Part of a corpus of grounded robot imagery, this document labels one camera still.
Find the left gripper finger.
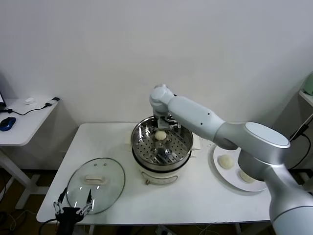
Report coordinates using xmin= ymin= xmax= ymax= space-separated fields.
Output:
xmin=78 ymin=188 xmax=95 ymax=217
xmin=53 ymin=187 xmax=68 ymax=216

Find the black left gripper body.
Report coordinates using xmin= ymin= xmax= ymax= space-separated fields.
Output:
xmin=56 ymin=207 xmax=82 ymax=222

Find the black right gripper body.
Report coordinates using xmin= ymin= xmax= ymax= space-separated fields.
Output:
xmin=153 ymin=113 xmax=182 ymax=129

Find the glass lid with cream handle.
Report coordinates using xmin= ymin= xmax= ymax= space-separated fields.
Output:
xmin=66 ymin=158 xmax=126 ymax=215

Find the stainless steel steamer basket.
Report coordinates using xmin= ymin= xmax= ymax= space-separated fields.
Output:
xmin=124 ymin=116 xmax=202 ymax=172

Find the cream electric cooker base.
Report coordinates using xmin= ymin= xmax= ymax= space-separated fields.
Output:
xmin=132 ymin=144 xmax=198 ymax=186

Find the white round plate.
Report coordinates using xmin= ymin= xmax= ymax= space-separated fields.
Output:
xmin=212 ymin=144 xmax=268 ymax=192

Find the white side desk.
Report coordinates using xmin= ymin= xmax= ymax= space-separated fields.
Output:
xmin=0 ymin=97 xmax=60 ymax=211

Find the blue computer mouse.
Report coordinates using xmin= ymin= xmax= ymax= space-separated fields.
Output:
xmin=0 ymin=117 xmax=17 ymax=132

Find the black laptop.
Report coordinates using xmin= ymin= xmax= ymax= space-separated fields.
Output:
xmin=0 ymin=91 xmax=7 ymax=113

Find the white shelf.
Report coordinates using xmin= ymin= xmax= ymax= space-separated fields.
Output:
xmin=298 ymin=90 xmax=313 ymax=108

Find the pale green object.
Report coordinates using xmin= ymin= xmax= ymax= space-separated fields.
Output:
xmin=303 ymin=73 xmax=313 ymax=95

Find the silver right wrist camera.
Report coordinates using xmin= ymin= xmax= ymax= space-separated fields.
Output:
xmin=157 ymin=117 xmax=170 ymax=129

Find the black sleeved left wrist cable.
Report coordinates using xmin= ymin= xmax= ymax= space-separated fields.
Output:
xmin=40 ymin=218 xmax=59 ymax=235

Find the black desk cable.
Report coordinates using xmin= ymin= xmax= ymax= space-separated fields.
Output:
xmin=1 ymin=97 xmax=61 ymax=116

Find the black hanging power cable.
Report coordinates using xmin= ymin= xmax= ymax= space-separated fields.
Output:
xmin=281 ymin=117 xmax=311 ymax=170

